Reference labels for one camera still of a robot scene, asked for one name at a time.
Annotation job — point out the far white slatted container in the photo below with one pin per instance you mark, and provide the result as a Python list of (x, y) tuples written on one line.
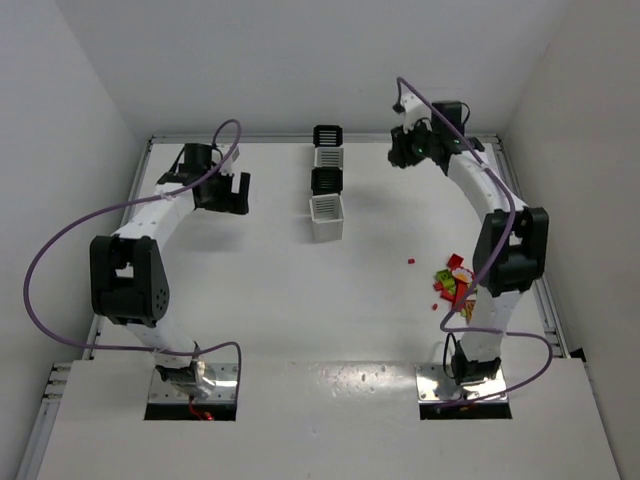
[(329, 157)]

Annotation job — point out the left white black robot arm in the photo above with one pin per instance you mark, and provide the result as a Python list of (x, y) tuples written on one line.
[(129, 285)]

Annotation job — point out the black slatted container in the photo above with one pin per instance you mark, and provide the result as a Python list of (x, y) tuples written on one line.
[(326, 180), (327, 136)]

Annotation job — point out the red square lego brick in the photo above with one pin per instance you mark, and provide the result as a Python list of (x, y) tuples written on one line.
[(455, 261)]

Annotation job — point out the far black slatted container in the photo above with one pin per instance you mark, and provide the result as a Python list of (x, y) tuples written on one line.
[(327, 136)]

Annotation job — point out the long red lego brick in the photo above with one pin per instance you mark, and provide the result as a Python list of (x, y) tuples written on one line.
[(455, 292)]

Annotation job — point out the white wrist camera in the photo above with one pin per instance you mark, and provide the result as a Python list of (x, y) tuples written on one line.
[(411, 108), (227, 161)]

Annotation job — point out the lime green printed lego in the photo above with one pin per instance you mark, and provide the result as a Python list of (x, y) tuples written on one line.
[(444, 277)]

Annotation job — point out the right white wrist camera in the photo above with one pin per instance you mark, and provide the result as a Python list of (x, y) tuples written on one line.
[(411, 108)]

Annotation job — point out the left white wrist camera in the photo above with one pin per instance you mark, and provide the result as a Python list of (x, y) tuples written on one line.
[(227, 161)]

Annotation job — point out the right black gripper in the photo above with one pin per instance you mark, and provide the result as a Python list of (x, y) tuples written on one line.
[(400, 153)]

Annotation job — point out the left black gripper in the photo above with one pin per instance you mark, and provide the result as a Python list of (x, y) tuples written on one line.
[(232, 201)]

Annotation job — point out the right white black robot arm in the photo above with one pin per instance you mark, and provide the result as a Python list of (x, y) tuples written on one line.
[(510, 252)]

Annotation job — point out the near white slatted container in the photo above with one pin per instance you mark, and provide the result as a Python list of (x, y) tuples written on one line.
[(327, 217)]

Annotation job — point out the orange lego plate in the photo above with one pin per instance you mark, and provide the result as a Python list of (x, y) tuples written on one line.
[(468, 309)]

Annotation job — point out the near black slatted container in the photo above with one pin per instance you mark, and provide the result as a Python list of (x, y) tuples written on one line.
[(326, 180)]

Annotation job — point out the metal base plate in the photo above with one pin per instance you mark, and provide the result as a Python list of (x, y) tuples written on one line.
[(203, 382), (434, 387)]

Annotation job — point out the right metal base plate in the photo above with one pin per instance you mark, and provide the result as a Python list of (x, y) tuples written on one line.
[(434, 387)]

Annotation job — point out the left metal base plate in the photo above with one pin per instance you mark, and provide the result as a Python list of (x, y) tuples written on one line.
[(203, 382)]

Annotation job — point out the white slatted container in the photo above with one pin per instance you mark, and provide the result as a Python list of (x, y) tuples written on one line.
[(329, 157), (327, 217)]

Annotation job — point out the red white flower lego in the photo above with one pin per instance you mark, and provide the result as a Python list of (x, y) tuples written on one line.
[(462, 274)]

